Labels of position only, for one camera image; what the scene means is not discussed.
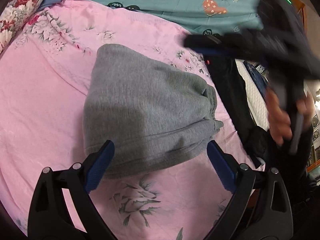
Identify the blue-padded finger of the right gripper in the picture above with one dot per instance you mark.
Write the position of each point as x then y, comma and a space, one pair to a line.
206, 44

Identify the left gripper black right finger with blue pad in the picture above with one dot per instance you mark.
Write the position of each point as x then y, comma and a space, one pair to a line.
259, 207

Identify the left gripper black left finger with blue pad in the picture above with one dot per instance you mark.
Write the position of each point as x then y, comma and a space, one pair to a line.
61, 207

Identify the grey sweatpants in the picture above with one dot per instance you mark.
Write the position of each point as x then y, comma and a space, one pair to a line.
157, 116

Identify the person's right hand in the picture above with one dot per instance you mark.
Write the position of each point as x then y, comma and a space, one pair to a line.
279, 121

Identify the black folded garment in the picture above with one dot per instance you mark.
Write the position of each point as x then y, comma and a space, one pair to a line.
231, 88

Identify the dark blue jeans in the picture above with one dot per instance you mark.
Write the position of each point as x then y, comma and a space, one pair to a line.
260, 82

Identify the white textured cloth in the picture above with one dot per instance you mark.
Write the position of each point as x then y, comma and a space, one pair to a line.
255, 100

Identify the pink floral bed sheet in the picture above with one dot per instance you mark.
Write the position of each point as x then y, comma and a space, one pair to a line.
45, 76

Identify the red rose floral quilt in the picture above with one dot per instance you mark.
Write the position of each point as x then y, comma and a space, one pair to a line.
14, 16

